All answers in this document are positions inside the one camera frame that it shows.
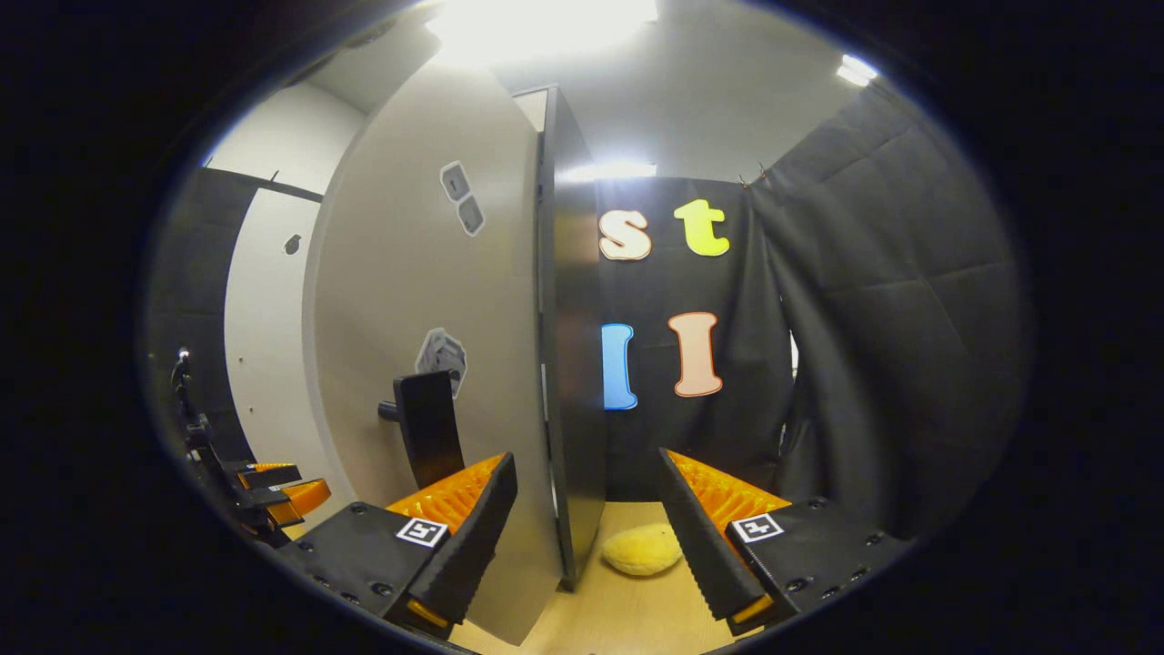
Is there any black backdrop cloth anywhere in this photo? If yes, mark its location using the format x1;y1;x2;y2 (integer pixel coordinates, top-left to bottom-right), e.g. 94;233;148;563
596;177;794;503
746;77;1035;544

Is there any yellow plush cushion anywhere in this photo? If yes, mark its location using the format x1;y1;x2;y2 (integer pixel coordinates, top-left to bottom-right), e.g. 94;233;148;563
601;522;684;578

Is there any small ceiling light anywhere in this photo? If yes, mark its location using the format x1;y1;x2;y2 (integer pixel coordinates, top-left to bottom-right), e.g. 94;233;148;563
836;54;882;89

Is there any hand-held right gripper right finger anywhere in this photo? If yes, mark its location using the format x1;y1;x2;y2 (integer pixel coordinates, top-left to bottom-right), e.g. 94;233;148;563
657;448;913;638

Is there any white cabinet door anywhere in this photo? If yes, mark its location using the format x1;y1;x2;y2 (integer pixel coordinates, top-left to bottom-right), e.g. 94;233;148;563
225;186;360;524
303;59;565;647

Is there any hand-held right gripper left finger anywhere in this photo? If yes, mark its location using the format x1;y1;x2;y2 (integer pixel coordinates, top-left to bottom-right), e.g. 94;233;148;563
277;452;519;638

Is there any large ceiling light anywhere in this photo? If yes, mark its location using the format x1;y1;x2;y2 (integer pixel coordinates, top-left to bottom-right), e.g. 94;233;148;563
426;0;661;62

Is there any black right door handle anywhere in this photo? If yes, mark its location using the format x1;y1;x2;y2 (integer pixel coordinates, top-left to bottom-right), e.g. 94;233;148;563
377;370;467;490

